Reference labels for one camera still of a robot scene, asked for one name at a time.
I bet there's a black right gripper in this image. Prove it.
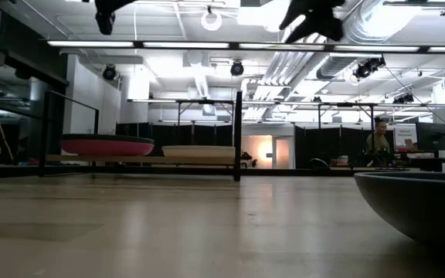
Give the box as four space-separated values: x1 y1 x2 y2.
278 0 346 44

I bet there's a dark grey plate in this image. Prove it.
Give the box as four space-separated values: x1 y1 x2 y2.
60 133 156 145

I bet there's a pink plate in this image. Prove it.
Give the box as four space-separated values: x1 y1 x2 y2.
59 139 155 158

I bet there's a cream plate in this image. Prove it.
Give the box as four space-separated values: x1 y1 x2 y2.
161 144 236 159

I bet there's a dark grey bowl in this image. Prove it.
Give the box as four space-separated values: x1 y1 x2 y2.
353 171 445 245

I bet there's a black ceiling spotlight cluster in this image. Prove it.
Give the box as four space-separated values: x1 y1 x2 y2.
352 56 387 80
392 93 416 105

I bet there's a dark storage rack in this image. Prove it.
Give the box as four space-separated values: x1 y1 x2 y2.
0 38 69 178

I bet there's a black partition curtain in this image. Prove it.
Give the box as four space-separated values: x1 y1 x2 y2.
116 122 235 156
294 124 396 170

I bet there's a lit glass door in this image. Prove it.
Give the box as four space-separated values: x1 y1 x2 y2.
272 135 295 170

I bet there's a black chair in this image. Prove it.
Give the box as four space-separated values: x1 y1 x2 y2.
309 157 332 170

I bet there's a person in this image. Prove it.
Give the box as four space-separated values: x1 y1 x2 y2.
364 117 392 168

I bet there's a small black white vehicle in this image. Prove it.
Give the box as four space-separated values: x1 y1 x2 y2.
240 151 258 169

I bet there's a black computer monitor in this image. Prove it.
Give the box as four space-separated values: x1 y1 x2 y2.
415 122 445 152

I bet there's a cluttered office desk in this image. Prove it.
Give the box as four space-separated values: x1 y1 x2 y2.
394 149 445 173

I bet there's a black background rig frame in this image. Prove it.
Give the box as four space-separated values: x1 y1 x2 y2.
314 102 378 131
127 98 239 147

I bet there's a white ring light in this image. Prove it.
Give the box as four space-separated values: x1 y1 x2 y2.
200 10 223 32

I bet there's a black dish rack frame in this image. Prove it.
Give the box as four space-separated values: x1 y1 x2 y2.
39 90 243 182

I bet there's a white wall sign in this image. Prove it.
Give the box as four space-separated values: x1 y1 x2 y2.
394 127 418 151

